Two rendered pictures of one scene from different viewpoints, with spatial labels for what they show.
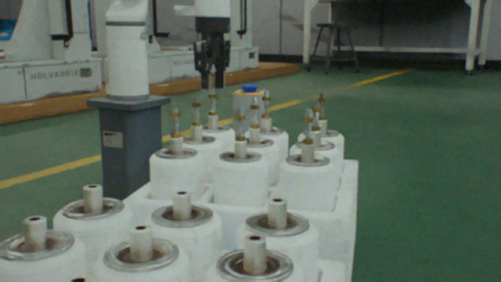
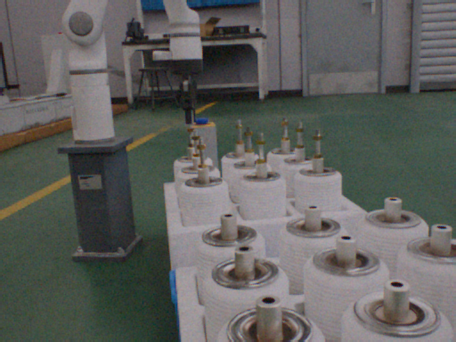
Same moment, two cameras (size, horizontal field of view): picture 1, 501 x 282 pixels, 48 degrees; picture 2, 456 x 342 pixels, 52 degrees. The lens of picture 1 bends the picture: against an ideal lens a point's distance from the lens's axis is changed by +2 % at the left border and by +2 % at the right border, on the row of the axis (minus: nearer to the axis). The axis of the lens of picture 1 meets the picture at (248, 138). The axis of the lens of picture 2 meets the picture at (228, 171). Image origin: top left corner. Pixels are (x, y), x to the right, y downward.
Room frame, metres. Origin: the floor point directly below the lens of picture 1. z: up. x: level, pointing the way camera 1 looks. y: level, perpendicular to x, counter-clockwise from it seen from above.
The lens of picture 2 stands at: (0.11, 0.41, 0.48)
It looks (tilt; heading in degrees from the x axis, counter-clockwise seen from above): 13 degrees down; 339
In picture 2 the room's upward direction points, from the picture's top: 3 degrees counter-clockwise
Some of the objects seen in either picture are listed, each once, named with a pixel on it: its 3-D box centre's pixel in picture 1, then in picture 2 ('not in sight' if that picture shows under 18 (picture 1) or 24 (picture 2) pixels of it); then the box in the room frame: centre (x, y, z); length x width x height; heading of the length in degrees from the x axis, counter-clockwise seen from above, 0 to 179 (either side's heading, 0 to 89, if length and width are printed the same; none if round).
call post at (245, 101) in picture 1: (249, 154); (205, 179); (1.36, 0.00, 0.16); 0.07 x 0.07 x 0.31; 77
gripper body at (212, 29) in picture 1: (213, 36); (187, 77); (1.21, 0.08, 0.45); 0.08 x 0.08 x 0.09
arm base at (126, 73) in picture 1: (127, 62); (93, 108); (1.35, 0.29, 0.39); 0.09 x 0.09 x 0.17; 59
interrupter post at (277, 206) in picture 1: (277, 213); (393, 210); (0.62, -0.03, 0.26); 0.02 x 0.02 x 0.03
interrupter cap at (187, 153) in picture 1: (176, 153); (203, 182); (0.97, 0.13, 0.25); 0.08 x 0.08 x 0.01
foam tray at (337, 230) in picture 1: (254, 221); (252, 232); (1.06, -0.01, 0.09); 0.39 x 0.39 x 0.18; 77
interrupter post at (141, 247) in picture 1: (141, 243); (346, 251); (0.53, 0.11, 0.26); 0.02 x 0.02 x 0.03
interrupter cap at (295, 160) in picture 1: (307, 160); (317, 172); (0.92, -0.10, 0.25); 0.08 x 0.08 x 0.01
